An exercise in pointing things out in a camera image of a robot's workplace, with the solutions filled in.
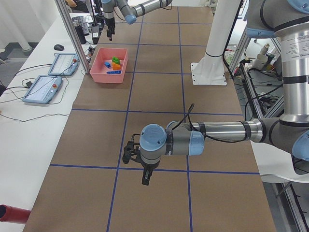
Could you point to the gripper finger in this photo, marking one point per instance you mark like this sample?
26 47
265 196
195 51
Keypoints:
146 177
112 32
109 33

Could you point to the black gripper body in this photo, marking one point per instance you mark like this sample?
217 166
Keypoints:
110 24
147 167

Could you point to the green block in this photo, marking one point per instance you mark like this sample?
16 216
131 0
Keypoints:
116 60

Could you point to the small blue block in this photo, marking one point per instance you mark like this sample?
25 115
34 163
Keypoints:
107 65

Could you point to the orange block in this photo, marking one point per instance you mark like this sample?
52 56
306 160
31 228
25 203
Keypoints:
116 66

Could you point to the long blue block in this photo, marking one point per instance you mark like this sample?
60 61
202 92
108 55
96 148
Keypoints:
114 72

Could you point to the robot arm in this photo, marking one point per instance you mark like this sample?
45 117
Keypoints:
289 21
129 13

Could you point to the pink plastic box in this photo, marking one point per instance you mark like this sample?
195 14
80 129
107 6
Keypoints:
98 69

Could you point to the black bottle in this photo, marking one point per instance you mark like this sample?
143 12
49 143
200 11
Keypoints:
79 31

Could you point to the black keyboard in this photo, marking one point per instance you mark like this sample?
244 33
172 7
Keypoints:
82 22

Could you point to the black computer mouse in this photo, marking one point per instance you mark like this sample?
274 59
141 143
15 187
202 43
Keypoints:
58 47

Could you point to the far teach pendant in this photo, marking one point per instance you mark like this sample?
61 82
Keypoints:
65 64

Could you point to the teach pendant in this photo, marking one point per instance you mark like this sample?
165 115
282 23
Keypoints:
65 64
43 89

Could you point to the near teach pendant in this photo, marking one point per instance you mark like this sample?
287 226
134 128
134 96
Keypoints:
43 89

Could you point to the white chair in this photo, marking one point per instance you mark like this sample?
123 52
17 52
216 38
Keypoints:
275 165

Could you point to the red cylinder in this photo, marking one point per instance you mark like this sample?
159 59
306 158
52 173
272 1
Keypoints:
13 214

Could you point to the aluminium frame post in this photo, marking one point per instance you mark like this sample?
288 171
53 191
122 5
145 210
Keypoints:
66 18

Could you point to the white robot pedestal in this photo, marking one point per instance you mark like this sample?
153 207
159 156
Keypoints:
210 70

